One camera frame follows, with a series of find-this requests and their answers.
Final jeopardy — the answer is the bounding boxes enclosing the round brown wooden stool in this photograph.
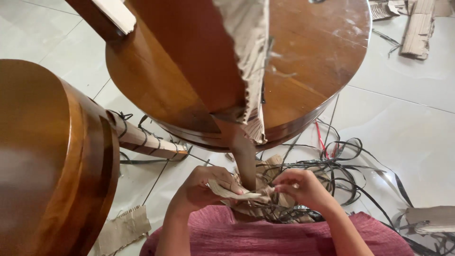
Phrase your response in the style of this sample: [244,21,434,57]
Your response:
[65,0,373,192]

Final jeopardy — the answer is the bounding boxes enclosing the red plastic strap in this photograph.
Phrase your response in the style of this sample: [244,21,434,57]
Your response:
[314,120,339,159]

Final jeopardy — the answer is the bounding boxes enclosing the flat torn cardboard piece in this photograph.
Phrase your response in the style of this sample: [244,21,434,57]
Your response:
[95,205,152,256]

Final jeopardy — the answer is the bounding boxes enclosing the large dark wooden stool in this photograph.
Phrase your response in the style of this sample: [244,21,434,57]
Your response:
[0,59,121,256]

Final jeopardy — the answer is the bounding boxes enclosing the short black plastic strap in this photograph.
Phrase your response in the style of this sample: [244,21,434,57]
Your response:
[371,28,402,58]

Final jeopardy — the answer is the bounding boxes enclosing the heap of black plastic straps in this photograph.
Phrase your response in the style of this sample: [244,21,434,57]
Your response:
[255,94,415,225]

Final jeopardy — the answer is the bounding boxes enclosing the crumpled brown cardboard wrapping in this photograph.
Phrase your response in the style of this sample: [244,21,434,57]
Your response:
[220,154,318,224]

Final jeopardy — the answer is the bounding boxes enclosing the person's left hand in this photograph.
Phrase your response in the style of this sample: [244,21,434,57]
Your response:
[177,165,246,215]

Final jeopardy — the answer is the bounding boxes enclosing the person's pink shirt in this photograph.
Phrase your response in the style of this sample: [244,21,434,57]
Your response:
[139,205,415,256]

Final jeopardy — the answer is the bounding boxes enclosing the person's right hand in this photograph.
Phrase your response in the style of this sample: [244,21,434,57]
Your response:
[272,169,339,215]

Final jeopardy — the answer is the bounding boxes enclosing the small corrugated cardboard piece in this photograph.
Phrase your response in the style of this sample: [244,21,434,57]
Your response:
[369,0,401,21]

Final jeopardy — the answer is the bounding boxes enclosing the long corrugated cardboard strip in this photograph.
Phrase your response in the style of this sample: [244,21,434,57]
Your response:
[400,0,436,60]

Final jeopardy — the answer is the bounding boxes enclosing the black straps under cardboard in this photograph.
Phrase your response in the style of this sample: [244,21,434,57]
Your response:
[380,213,455,256]

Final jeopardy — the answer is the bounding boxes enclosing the long black plastic strap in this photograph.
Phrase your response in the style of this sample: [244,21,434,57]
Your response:
[119,151,214,166]

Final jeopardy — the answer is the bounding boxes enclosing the torn light cardboard scrap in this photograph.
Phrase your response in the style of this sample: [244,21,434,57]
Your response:
[208,178,264,202]

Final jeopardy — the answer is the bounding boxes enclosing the hanging torn corrugated cardboard sheet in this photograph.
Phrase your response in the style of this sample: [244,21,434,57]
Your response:
[213,0,275,146]

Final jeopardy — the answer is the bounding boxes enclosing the strapped cardboard leg wrap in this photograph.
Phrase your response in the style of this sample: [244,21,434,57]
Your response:
[106,110,190,161]

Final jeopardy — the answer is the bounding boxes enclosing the folded grey cardboard piece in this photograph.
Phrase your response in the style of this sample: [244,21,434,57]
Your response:
[405,206,455,236]

